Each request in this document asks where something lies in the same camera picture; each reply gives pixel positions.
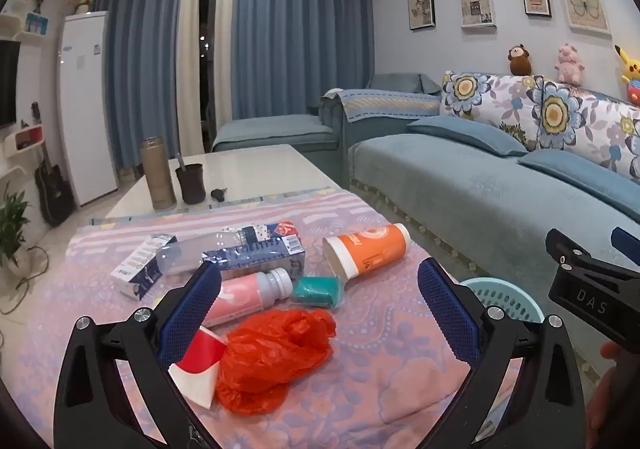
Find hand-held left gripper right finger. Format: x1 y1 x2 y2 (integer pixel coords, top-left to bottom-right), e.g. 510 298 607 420
417 257 586 449

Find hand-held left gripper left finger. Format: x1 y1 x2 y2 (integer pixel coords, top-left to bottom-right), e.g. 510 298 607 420
52 259 223 449

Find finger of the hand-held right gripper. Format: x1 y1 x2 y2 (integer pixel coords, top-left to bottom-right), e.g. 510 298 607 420
611 226 640 264
545 228 596 275

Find pink bottle grey cap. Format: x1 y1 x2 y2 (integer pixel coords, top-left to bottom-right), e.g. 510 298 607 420
202 267 294 328

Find light blue plastic basket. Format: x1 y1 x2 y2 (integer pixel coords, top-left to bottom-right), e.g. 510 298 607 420
459 277 548 325

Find clear plastic bottle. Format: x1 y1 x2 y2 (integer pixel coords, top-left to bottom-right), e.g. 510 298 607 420
155 224 273 277

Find red and white carton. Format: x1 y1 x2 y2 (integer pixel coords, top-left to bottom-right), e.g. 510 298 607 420
167 326 228 410

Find blue white carton box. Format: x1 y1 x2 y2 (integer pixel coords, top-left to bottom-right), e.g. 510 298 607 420
110 234 178 301

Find blue milk carton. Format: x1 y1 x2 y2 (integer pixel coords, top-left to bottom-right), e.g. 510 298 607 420
201 235 307 282

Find red plastic bag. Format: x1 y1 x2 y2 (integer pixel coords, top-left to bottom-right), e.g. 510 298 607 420
216 308 337 416

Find orange white cup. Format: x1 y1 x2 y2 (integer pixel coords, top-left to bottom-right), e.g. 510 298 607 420
322 223 412 282

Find teal packet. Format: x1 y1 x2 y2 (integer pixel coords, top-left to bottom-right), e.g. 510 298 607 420
291 276 343 310

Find person's right hand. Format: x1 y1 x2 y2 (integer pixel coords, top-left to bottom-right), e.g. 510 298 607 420
586 343 640 449

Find blue cushion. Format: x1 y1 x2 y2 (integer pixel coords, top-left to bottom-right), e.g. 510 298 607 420
407 115 528 157
517 149 640 225

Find pink printed blanket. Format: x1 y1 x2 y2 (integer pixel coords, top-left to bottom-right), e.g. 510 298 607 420
15 186 526 449

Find floral pillow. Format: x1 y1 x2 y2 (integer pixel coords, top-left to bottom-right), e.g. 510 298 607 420
440 72 546 152
537 79 640 180

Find blue sofa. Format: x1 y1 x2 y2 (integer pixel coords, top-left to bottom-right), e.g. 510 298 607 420
210 72 640 370

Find dark brown cup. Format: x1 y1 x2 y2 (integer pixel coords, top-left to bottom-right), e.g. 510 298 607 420
175 163 207 205

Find brown thermos flask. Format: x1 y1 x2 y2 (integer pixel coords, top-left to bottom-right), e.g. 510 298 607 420
140 136 177 210

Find white coffee table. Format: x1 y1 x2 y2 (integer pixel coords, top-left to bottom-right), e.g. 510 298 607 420
105 144 343 220

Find yellow plush toy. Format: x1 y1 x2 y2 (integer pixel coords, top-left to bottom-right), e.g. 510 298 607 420
614 45 640 86

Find pink plush toy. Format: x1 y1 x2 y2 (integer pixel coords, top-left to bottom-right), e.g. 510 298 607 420
554 43 586 85

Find black guitar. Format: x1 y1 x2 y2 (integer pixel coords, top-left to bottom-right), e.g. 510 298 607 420
31 102 76 227

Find brown monkey plush toy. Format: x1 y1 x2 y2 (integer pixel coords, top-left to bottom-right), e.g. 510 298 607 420
507 44 533 76

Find green potted plant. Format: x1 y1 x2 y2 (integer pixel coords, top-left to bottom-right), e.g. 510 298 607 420
0 184 31 275

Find striped blue armrest towel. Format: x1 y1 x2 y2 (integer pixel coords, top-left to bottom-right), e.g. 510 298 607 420
335 88 442 125

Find white refrigerator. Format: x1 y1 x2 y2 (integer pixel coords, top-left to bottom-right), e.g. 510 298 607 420
57 10 121 207

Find red white shelf box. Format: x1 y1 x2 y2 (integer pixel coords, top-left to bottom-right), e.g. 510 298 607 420
14 126 46 152

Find blue curtain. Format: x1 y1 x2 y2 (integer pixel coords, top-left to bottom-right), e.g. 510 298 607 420
92 0 191 170
230 0 376 122

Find cream curtain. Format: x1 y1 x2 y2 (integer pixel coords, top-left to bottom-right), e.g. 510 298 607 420
175 0 241 155

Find black television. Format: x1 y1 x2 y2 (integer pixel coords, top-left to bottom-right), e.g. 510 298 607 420
0 40 22 127

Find floor cables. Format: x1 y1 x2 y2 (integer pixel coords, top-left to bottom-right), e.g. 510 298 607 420
0 244 51 315

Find butterfly picture frame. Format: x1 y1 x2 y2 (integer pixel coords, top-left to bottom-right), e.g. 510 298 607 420
561 0 613 36

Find white collage picture frame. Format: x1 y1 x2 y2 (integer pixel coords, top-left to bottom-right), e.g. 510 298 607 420
459 0 497 31

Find tall black picture frame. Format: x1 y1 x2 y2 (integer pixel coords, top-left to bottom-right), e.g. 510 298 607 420
406 0 436 31

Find white wall shelf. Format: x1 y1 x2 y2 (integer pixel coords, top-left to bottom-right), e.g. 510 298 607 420
0 12 51 47

